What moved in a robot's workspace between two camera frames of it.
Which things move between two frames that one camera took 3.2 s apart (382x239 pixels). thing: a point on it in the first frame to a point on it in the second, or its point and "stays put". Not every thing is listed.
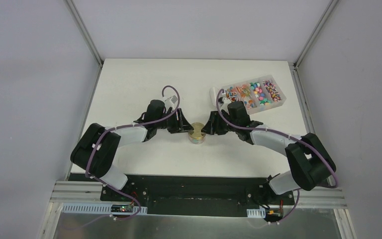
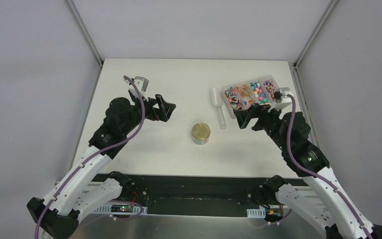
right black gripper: (213, 125) to (243, 116)
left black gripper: (174, 120) to (147, 106)
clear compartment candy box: (255, 94) stays put
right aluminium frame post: (310, 40) stays put
